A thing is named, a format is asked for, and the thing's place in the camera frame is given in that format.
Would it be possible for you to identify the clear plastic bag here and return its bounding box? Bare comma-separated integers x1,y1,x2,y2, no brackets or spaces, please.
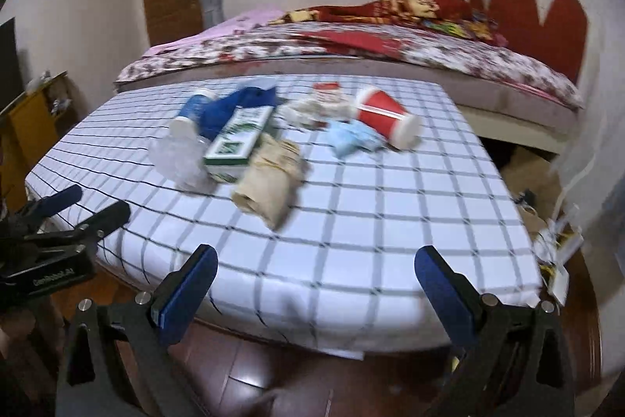
148,135,215,194

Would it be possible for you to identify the green white milk carton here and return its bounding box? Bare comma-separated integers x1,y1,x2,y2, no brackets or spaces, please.
204,106,275,183

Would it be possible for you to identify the dark blue cloth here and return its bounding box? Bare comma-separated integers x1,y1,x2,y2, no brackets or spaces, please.
198,86,277,140

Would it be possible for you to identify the beige paper bag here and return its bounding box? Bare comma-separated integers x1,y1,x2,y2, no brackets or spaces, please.
231,134,304,231

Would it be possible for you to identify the white tissue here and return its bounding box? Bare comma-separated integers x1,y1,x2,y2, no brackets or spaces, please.
279,99,329,129

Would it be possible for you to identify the red paper cup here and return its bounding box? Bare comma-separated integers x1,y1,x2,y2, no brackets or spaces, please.
355,86,421,150

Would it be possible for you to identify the red white small carton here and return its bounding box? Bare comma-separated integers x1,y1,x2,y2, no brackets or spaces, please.
312,82,353,121

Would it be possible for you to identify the light blue glove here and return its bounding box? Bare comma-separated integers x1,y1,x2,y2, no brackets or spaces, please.
326,120,386,159

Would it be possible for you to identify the blue patterned paper cup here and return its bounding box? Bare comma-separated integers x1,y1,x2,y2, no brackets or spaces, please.
168,88,218,139

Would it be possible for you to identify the blue plastic cup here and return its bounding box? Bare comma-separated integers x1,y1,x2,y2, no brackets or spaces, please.
238,75,278,90

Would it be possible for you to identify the yellow side cabinet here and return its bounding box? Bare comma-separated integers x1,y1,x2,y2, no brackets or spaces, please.
1,71,79,212

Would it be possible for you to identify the white wifi router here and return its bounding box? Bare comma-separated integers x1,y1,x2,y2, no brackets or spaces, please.
533,205,584,308

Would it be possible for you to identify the cardboard box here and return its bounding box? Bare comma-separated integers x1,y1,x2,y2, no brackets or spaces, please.
501,147,561,220

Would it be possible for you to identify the white grid tablecloth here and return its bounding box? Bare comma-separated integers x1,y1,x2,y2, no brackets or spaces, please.
25,75,542,353

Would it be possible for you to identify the bed with floral sheet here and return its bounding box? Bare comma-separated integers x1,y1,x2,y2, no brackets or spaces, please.
114,23,584,154

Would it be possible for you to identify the pink blanket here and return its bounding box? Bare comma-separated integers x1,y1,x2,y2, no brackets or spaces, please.
143,8,286,57

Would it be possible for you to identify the red heart headboard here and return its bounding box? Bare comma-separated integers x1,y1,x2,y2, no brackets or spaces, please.
468,0,588,83

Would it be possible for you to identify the red patterned blanket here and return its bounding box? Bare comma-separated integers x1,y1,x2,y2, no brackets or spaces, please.
271,0,507,47

